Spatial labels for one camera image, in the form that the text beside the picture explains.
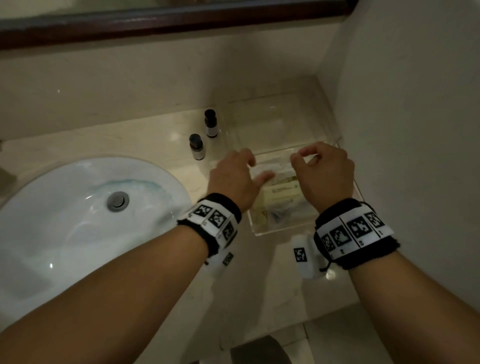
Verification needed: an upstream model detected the person's left hand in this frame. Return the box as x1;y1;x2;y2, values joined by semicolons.
207;148;275;214

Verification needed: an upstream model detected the person's right hand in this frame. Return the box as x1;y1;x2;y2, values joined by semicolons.
290;142;355;214

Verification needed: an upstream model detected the clear acrylic tray lid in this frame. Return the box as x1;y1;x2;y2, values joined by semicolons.
220;77;343;160

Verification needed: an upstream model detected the person's right forearm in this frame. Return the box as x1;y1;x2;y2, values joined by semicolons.
348;250;480;364

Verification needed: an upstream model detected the person's left forearm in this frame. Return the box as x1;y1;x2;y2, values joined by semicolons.
0;224;209;364

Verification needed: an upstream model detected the clear plastic wrapped packet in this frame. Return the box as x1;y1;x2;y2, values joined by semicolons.
250;159;299;182

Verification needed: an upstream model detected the cream amenity packet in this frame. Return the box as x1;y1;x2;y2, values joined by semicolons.
262;182;302;201

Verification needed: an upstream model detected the clear acrylic amenity tray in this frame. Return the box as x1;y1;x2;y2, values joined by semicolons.
245;141;365;238

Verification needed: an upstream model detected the black wristband with marker tags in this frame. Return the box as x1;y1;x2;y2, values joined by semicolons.
177;193;242;258
313;198;400;271

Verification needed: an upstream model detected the small dark toiletry bottle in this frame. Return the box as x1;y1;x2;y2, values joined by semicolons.
188;134;206;161
204;109;219;139

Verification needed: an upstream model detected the metal sink drain stopper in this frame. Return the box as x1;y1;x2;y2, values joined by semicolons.
107;191;130;212

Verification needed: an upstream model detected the white oval sink basin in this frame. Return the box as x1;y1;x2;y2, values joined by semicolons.
0;157;193;331

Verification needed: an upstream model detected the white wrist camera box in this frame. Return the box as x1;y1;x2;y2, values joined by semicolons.
204;245;235;277
292;234;331;280

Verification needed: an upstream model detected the dark wooden mirror frame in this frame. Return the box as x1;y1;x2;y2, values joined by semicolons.
0;0;358;51

